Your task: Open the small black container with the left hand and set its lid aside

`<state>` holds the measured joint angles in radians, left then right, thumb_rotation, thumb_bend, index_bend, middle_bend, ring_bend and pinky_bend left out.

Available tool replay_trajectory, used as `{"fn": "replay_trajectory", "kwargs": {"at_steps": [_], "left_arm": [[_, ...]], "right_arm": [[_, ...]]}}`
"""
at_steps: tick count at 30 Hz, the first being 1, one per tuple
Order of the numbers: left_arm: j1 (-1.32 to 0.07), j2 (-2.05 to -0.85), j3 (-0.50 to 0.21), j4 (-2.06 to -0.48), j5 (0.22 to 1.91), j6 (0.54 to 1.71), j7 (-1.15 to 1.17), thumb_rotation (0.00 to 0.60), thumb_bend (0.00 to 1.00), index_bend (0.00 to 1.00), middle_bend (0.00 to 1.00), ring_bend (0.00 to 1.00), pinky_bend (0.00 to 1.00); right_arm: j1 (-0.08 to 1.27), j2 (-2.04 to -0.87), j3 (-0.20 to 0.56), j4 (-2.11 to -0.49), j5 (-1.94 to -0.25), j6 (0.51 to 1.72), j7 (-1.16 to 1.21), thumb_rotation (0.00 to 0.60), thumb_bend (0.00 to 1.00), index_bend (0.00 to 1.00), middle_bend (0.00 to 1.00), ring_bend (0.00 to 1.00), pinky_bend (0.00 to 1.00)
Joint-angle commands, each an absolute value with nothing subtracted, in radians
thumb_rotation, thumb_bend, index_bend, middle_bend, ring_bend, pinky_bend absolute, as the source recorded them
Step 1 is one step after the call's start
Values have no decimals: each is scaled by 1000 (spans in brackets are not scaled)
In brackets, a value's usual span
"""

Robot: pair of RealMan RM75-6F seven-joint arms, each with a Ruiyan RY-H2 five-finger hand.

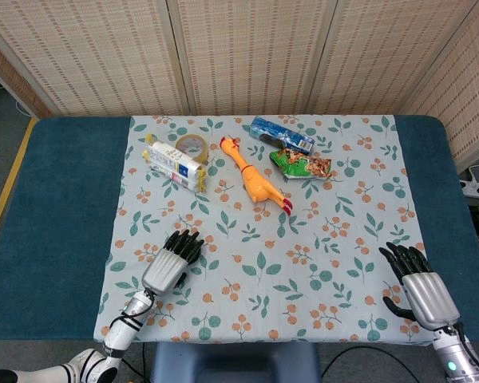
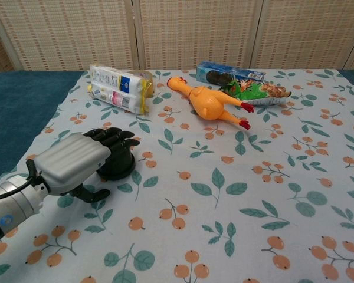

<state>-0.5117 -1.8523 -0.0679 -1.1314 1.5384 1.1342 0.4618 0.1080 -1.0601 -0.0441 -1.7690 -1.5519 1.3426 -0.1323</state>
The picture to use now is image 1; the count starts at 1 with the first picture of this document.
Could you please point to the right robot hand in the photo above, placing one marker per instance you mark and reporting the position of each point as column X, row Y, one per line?
column 429, row 297

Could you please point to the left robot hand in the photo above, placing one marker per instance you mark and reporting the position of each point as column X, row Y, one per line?
column 163, row 269

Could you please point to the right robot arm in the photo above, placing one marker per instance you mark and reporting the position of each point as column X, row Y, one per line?
column 451, row 359

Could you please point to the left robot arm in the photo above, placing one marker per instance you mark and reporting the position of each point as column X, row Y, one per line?
column 119, row 329

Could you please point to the floral tablecloth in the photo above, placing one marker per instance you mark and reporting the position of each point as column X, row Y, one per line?
column 263, row 239

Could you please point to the white yellow box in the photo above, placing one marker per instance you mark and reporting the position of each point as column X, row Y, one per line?
column 171, row 163

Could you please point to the clear tape roll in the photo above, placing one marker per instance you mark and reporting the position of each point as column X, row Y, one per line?
column 204, row 154

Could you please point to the yellow rubber chicken toy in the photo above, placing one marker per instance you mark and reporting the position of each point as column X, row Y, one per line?
column 255, row 183

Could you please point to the teal table cover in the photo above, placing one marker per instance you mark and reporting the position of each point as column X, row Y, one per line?
column 64, row 179

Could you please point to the green snack bag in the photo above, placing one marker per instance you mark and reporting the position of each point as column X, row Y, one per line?
column 299, row 165

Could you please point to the blue cookie package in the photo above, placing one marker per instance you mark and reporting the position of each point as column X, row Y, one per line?
column 279, row 133

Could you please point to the bamboo screen panel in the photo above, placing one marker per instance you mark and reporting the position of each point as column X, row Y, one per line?
column 251, row 56
column 383, row 56
column 8, row 76
column 467, row 88
column 92, row 56

